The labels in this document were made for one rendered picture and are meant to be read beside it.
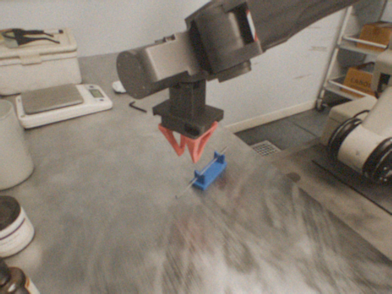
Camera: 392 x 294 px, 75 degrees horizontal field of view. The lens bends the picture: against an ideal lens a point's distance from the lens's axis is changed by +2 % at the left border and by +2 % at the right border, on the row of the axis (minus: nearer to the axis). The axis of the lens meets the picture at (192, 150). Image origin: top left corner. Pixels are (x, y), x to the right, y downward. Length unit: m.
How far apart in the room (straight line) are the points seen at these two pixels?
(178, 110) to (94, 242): 0.26
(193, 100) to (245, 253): 0.25
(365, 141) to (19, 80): 1.20
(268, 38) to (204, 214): 0.32
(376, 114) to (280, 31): 0.82
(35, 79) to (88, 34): 0.47
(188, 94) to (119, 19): 1.13
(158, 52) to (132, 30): 1.20
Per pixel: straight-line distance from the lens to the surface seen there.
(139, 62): 0.30
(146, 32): 1.52
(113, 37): 1.48
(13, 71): 1.08
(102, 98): 0.89
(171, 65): 0.30
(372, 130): 1.07
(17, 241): 0.51
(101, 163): 0.63
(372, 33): 2.50
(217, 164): 0.58
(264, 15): 0.30
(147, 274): 0.43
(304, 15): 0.30
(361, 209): 1.19
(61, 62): 1.06
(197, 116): 0.39
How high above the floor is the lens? 1.12
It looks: 36 degrees down
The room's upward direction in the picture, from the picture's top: straight up
